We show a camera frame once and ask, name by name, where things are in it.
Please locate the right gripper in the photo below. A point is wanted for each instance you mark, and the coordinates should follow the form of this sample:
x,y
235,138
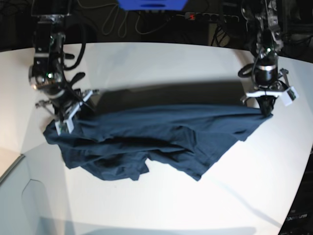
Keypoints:
x,y
52,104

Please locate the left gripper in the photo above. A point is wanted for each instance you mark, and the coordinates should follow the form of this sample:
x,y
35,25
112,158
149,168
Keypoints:
x,y
266,78

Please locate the dark blue t-shirt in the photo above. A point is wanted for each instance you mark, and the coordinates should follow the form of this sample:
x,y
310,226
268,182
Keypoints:
x,y
188,137

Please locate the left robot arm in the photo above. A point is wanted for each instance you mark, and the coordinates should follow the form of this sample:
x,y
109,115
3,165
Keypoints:
x,y
265,42

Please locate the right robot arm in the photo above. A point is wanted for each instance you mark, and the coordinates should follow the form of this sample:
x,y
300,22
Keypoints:
x,y
47,74

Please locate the black power strip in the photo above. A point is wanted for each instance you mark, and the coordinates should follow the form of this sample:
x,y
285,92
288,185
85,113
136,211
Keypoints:
x,y
210,17

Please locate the blue plastic box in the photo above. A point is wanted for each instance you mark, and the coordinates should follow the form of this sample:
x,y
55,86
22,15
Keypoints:
x,y
138,5

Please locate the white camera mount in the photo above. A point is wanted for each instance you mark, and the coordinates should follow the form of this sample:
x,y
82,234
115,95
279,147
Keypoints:
x,y
68,110
280,89

